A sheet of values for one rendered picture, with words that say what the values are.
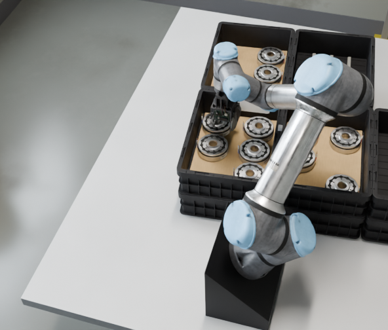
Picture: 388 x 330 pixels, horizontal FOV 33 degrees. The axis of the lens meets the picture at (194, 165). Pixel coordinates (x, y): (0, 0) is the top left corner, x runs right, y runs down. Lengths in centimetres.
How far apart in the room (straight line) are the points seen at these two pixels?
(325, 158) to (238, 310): 62
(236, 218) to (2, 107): 232
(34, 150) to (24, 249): 63
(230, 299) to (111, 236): 51
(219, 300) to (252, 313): 10
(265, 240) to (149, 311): 49
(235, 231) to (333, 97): 41
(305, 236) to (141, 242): 61
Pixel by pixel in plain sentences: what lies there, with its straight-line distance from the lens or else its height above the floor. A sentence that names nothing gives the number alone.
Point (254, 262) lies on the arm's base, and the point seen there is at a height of 91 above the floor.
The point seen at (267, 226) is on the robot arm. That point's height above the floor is 110.
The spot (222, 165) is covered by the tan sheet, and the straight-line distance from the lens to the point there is 216.
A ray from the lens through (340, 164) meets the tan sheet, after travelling 221.
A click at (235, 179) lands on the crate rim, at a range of 199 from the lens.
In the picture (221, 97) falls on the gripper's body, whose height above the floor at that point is 104.
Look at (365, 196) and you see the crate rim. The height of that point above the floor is 93.
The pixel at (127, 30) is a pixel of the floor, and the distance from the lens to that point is 417.
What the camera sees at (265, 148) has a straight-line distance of 218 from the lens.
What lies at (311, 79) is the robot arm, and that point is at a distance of 163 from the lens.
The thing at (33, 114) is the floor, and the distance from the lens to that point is 368.
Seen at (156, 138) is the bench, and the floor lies 70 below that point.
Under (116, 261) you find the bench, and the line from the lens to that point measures 211.
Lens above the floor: 244
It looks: 48 degrees down
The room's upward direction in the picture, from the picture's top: 2 degrees counter-clockwise
